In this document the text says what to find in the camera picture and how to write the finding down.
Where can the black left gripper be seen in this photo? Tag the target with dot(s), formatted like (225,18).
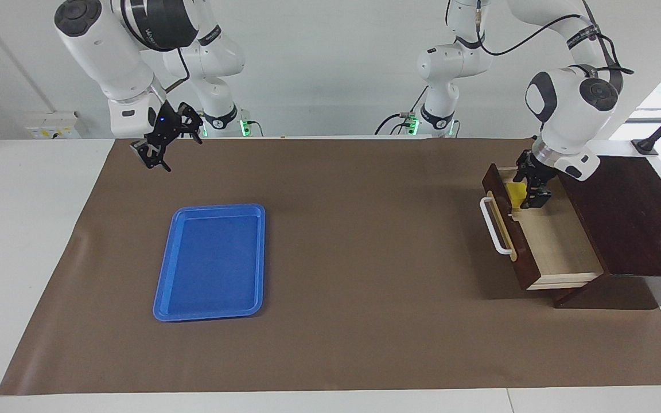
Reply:
(537,169)

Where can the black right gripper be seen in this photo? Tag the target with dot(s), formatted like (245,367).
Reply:
(164,123)

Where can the yellow cube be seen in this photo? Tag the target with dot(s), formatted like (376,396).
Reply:
(516,195)

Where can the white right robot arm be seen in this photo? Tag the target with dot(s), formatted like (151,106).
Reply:
(107,51)

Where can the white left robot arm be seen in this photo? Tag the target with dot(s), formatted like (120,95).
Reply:
(566,109)

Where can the dark wooden drawer cabinet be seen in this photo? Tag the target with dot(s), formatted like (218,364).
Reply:
(634,218)

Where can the blue plastic tray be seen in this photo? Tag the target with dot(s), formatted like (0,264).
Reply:
(210,264)

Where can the brown paper table mat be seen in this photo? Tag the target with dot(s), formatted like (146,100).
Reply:
(365,287)

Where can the white wall outlet box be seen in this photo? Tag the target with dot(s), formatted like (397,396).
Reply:
(52,125)

